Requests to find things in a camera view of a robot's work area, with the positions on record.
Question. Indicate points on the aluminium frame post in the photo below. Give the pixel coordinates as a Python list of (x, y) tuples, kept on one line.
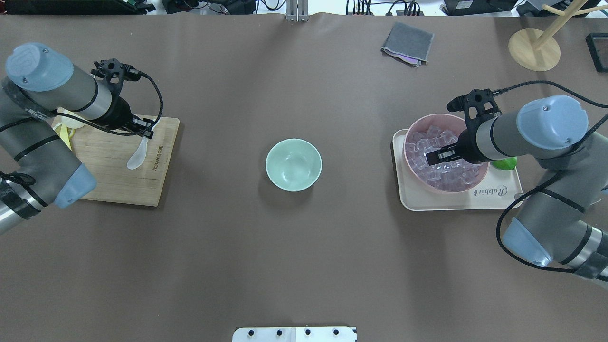
[(297, 11)]

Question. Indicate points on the mint green bowl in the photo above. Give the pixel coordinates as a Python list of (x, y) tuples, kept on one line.
[(293, 165)]

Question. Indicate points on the pink bowl of ice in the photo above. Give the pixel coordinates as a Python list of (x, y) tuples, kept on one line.
[(437, 171)]

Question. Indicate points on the wooden mug tree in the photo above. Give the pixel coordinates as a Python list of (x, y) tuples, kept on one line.
[(537, 50)]

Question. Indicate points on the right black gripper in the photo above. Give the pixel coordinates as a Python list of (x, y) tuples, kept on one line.
[(468, 145)]

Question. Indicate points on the cream plastic tray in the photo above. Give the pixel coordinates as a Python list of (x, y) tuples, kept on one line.
[(496, 191)]

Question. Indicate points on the grey folded cloth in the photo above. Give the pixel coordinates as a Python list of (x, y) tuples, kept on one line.
[(408, 44)]

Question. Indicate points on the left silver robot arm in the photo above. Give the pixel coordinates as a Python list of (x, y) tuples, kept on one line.
[(39, 81)]

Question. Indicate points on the green lime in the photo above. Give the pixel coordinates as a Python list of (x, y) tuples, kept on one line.
[(505, 164)]

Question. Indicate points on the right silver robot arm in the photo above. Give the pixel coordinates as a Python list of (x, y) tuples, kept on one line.
[(543, 228)]

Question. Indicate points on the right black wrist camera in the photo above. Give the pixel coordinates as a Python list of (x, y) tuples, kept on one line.
[(478, 106)]

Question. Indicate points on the white ceramic spoon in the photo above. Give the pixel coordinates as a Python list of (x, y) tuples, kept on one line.
[(138, 157)]

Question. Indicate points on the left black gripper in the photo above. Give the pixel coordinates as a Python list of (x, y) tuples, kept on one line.
[(119, 113)]

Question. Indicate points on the bamboo cutting board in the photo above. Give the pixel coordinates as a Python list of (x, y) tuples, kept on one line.
[(106, 156)]

